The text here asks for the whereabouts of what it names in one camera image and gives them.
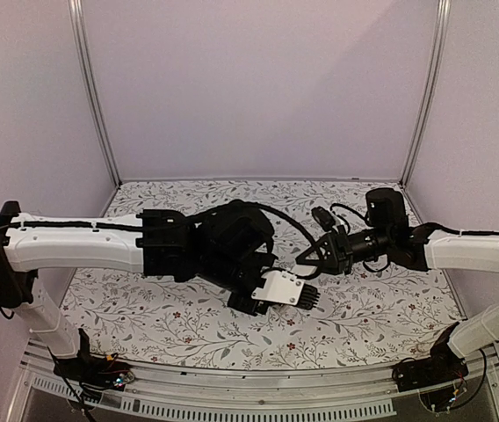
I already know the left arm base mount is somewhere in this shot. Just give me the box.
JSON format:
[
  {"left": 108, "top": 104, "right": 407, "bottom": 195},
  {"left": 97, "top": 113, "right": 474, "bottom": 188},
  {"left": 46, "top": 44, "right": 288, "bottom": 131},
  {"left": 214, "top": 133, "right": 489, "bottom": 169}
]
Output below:
[{"left": 52, "top": 329, "right": 135, "bottom": 391}]

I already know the front aluminium rail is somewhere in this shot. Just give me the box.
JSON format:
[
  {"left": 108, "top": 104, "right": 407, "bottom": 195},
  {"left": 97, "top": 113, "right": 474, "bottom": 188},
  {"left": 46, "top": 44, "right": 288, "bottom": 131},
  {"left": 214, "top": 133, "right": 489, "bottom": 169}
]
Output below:
[{"left": 6, "top": 340, "right": 499, "bottom": 421}]

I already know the floral patterned table mat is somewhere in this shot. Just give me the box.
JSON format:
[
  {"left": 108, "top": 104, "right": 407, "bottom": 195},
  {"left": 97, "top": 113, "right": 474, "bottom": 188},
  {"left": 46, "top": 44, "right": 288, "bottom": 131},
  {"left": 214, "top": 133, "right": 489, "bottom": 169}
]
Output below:
[{"left": 61, "top": 181, "right": 461, "bottom": 370}]

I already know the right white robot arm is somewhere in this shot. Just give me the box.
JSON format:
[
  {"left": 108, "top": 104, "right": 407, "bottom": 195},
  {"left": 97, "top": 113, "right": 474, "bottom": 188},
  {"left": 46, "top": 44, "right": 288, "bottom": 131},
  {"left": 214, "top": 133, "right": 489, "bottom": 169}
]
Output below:
[{"left": 296, "top": 188, "right": 499, "bottom": 383}]

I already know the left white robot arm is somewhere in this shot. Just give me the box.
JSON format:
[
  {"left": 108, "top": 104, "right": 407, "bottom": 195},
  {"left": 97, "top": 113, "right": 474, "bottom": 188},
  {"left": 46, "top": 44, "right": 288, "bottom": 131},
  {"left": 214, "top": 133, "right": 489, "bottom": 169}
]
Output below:
[{"left": 0, "top": 200, "right": 319, "bottom": 382}]

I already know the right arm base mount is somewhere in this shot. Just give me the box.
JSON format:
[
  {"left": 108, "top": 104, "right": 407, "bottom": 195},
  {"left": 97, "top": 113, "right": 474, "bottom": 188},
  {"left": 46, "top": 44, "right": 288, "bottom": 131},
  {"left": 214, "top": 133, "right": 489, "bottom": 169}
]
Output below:
[{"left": 392, "top": 334, "right": 468, "bottom": 392}]

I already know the right aluminium frame post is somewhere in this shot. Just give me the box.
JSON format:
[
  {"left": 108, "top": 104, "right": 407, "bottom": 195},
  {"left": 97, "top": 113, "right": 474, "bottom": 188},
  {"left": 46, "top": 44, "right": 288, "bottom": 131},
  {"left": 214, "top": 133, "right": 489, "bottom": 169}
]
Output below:
[{"left": 400, "top": 0, "right": 452, "bottom": 188}]

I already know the left aluminium frame post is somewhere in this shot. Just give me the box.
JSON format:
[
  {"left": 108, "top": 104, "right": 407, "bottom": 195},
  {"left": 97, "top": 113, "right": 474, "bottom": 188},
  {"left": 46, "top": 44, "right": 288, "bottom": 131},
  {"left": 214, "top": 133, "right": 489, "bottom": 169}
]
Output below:
[{"left": 68, "top": 0, "right": 122, "bottom": 187}]

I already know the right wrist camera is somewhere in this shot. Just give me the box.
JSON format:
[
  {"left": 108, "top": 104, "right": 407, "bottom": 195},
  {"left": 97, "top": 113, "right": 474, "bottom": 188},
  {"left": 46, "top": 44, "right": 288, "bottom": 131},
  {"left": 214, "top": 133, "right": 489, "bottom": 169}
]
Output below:
[{"left": 311, "top": 207, "right": 336, "bottom": 232}]

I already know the aluminium frame post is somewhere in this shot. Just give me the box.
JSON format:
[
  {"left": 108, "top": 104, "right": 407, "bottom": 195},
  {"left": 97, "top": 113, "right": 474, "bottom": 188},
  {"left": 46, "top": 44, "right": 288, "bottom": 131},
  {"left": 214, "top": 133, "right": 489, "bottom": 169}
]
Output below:
[
  {"left": 400, "top": 0, "right": 452, "bottom": 188},
  {"left": 68, "top": 0, "right": 122, "bottom": 187}
]

